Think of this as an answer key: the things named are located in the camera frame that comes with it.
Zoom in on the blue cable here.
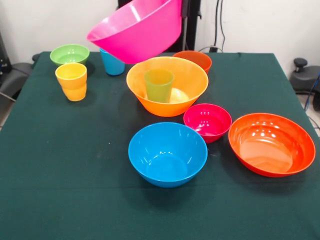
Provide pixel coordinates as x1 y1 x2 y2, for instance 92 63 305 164
303 72 320 112

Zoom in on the large orange bowl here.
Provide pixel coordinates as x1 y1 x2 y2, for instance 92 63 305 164
125 56 210 118

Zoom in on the blue cup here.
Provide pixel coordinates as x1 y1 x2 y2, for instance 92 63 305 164
99 47 126 76

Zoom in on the wide red-orange bowl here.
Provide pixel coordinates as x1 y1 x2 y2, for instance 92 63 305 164
228 112 316 178

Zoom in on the blue bowl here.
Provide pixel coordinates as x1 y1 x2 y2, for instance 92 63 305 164
127 121 208 189

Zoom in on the large magenta bowl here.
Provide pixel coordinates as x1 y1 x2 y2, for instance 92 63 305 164
86 0 183 65

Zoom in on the small crimson bowl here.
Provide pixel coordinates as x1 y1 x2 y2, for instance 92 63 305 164
183 103 233 144

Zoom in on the green bowl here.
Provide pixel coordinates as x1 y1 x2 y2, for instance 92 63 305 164
49 43 91 67

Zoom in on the yellow cup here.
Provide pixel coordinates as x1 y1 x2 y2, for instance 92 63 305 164
55 62 88 90
61 83 88 102

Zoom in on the dark green tablecloth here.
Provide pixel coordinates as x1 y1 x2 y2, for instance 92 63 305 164
0 51 320 240

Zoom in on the green cup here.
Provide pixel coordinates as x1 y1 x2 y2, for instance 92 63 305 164
144 69 175 104

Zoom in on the grey pedestal foot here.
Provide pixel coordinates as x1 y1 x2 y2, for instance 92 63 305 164
289 57 320 94
0 62 35 101

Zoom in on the small red-orange bowl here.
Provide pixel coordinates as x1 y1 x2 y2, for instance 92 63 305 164
172 50 213 75

